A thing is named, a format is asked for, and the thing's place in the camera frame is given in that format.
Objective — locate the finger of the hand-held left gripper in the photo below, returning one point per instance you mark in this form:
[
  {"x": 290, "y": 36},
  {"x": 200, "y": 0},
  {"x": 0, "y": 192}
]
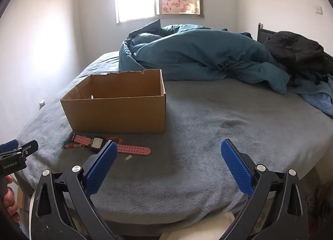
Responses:
[
  {"x": 9, "y": 145},
  {"x": 26, "y": 149}
]

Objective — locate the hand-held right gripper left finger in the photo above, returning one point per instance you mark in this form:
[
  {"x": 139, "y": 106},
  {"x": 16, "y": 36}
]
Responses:
[{"x": 101, "y": 167}]

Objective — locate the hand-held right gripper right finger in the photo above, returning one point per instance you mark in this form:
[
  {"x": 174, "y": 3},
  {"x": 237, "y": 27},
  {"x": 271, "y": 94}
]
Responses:
[{"x": 238, "y": 169}]

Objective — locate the small gold hoop earring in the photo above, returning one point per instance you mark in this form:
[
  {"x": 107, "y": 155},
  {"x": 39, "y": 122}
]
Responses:
[{"x": 82, "y": 147}]

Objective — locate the brown cardboard box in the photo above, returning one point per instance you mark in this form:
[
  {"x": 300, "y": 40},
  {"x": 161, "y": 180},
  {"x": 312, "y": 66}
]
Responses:
[{"x": 117, "y": 115}]

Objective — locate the person's left hand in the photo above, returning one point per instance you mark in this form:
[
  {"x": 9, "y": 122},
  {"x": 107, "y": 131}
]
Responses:
[{"x": 10, "y": 203}]

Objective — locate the bed with grey blanket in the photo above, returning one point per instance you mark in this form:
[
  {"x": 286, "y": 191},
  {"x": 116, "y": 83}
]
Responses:
[{"x": 208, "y": 125}]

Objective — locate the white mattress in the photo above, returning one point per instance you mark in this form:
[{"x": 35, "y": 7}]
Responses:
[{"x": 182, "y": 236}]

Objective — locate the dark patterned cloth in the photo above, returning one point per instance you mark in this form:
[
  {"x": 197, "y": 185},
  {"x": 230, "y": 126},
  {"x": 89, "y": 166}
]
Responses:
[{"x": 320, "y": 198}]

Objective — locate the blue towel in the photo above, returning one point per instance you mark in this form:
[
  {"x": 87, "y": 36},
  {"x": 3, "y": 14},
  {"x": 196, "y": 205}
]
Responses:
[{"x": 317, "y": 97}]

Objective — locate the teal duvet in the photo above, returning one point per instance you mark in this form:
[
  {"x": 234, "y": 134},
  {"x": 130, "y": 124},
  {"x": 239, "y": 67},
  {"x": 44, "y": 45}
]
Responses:
[{"x": 195, "y": 55}]

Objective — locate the black clothing pile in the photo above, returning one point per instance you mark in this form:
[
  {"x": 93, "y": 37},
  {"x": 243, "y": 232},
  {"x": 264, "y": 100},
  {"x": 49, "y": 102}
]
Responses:
[{"x": 294, "y": 50}]

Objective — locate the wall socket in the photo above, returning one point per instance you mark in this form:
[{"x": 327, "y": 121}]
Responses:
[{"x": 42, "y": 104}]

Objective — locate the white light switch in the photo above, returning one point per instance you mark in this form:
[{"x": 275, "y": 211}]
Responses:
[{"x": 319, "y": 10}]

